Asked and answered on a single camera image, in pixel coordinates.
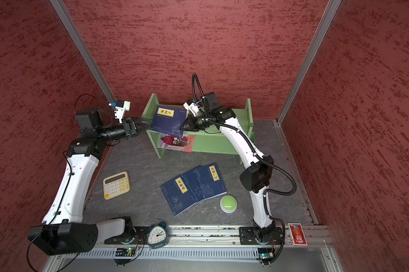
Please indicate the aluminium corner post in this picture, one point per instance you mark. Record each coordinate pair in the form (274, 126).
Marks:
(322, 28)
(66, 19)

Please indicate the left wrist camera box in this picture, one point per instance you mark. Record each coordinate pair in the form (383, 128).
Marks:
(102, 117)

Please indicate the teal alarm clock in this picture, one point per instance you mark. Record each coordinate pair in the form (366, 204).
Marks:
(157, 235)

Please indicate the green wooden shelf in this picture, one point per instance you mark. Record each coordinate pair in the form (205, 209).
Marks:
(210, 141)

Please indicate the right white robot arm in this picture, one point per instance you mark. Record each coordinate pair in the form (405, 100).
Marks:
(256, 176)

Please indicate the green push button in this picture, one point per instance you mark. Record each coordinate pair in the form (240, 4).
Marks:
(228, 204)

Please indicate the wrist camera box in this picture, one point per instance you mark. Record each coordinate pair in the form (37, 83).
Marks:
(208, 104)
(102, 117)

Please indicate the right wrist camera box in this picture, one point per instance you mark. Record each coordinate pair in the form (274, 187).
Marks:
(208, 104)

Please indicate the blue book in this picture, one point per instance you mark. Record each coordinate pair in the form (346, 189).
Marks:
(205, 181)
(167, 120)
(178, 194)

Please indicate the pink illustrated book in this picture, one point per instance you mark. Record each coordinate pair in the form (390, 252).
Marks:
(174, 143)

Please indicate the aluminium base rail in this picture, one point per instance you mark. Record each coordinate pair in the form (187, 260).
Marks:
(208, 249)

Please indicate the right aluminium corner post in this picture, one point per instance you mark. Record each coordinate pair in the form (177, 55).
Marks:
(322, 28)

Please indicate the cream calculator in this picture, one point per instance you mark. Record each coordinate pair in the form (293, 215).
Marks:
(116, 185)

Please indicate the circuit board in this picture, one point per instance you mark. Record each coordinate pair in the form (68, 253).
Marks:
(123, 256)
(265, 256)

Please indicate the left aluminium corner post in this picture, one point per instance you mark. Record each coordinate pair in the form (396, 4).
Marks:
(66, 19)

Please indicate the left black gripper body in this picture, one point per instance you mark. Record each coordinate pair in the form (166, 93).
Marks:
(112, 132)

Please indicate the right circuit board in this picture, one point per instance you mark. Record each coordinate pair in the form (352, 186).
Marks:
(265, 256)

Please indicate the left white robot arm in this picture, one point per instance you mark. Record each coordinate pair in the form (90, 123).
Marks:
(62, 230)

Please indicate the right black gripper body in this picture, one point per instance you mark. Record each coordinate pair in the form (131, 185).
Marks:
(199, 122)

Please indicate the red card pack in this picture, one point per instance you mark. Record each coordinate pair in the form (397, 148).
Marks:
(297, 235)

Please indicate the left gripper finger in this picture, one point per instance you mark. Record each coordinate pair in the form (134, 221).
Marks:
(140, 128)
(143, 121)

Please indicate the left circuit board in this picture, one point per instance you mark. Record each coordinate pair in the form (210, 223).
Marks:
(123, 256)

